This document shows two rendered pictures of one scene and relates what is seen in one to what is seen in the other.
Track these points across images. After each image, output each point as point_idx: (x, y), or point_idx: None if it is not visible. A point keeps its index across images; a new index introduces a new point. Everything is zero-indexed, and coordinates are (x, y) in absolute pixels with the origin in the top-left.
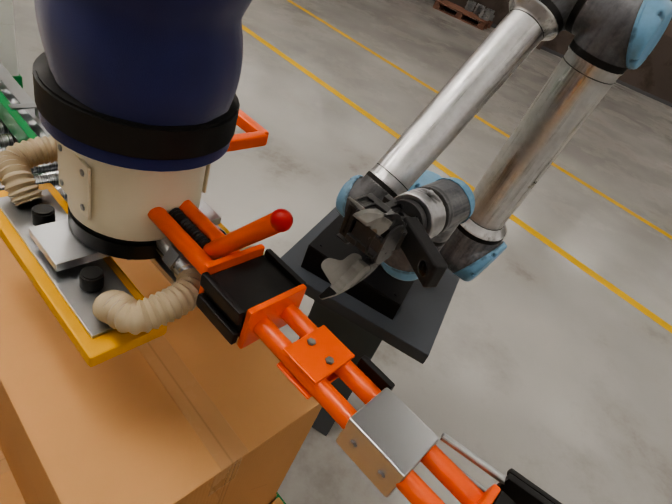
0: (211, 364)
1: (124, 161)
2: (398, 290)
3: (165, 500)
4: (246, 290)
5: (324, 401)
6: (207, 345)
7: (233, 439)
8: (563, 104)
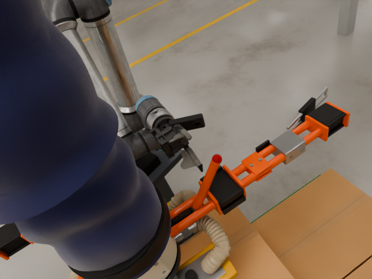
0: (204, 240)
1: (168, 232)
2: (148, 155)
3: (273, 257)
4: (226, 188)
5: (276, 163)
6: (192, 242)
7: (244, 229)
8: (110, 39)
